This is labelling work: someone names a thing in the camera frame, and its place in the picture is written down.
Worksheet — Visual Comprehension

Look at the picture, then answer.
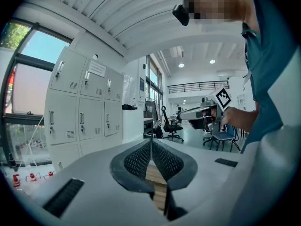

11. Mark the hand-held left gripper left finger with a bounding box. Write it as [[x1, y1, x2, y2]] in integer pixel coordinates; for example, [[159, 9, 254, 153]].
[[110, 139, 155, 194]]

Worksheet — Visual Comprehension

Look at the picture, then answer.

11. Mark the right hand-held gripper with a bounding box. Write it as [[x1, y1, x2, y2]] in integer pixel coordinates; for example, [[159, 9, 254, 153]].
[[181, 85, 232, 133]]

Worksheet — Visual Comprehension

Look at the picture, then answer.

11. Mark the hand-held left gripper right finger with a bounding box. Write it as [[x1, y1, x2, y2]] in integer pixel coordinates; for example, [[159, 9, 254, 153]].
[[151, 139, 198, 222]]

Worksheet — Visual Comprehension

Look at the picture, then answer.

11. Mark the white metal locker cabinet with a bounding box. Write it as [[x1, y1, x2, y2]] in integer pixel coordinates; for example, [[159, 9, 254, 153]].
[[44, 45, 125, 171]]

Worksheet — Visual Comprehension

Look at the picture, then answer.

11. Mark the person's right forearm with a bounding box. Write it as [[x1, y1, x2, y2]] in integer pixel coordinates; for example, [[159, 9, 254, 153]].
[[229, 107, 259, 132]]

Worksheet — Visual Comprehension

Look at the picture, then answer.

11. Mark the person's right hand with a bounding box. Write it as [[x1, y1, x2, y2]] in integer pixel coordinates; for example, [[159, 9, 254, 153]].
[[220, 107, 233, 131]]

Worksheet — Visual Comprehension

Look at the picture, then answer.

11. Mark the blue chair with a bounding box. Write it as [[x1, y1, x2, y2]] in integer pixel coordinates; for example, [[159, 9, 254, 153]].
[[209, 125, 241, 153]]

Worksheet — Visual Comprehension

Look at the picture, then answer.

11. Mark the black office chair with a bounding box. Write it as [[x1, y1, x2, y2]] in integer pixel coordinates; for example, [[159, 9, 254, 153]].
[[161, 105, 184, 143]]

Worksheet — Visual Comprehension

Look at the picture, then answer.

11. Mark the black balcony railing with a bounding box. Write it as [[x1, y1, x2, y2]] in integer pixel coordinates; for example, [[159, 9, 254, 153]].
[[167, 81, 230, 94]]

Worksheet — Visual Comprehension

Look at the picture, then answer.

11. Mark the tall office window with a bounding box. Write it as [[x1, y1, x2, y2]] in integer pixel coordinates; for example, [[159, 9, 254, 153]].
[[145, 54, 163, 108]]

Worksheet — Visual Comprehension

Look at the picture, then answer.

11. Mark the white ceiling air unit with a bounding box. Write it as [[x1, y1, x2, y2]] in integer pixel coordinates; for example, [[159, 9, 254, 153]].
[[171, 46, 185, 58]]

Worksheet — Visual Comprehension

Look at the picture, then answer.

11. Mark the person's teal shirt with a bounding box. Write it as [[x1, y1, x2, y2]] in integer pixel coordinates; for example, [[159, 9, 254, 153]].
[[240, 0, 294, 154]]

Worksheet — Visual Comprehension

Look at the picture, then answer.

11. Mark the white paper notice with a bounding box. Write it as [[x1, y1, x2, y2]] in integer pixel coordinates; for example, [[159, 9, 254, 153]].
[[87, 60, 106, 78]]

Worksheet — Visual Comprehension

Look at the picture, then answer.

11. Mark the person's head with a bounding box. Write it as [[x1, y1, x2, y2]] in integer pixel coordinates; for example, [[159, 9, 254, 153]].
[[188, 0, 254, 24]]

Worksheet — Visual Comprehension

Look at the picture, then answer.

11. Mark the large dark framed window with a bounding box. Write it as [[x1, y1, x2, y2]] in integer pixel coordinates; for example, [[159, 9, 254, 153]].
[[0, 19, 73, 167]]

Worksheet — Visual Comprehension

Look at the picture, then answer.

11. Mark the white lanyard strap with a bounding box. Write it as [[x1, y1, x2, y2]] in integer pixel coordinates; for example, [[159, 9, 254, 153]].
[[243, 39, 253, 92]]

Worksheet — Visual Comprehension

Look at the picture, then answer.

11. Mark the black head-mounted camera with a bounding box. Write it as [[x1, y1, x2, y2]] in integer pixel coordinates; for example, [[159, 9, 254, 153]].
[[172, 0, 192, 27]]

